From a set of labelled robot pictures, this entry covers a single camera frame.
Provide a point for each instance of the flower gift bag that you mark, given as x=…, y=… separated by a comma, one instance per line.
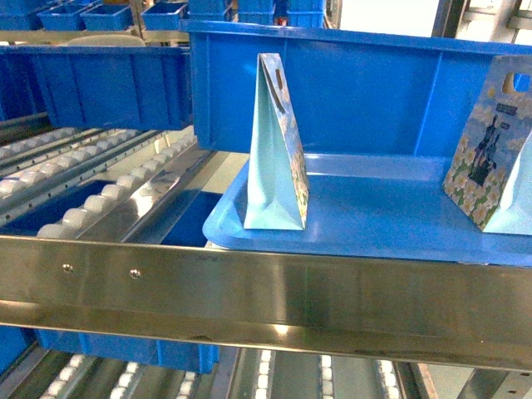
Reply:
x=278, y=188
x=490, y=174

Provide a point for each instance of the blue plastic tray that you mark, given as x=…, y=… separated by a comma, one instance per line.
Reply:
x=371, y=206

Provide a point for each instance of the white roller track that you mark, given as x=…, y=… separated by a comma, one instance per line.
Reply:
x=77, y=220

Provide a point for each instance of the large blue plastic bin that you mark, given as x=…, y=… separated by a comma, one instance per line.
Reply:
x=352, y=92

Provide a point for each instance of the blue bin on left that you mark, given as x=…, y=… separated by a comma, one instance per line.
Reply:
x=143, y=88

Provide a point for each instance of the steel shelf front rail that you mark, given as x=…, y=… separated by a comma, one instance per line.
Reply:
x=411, y=311

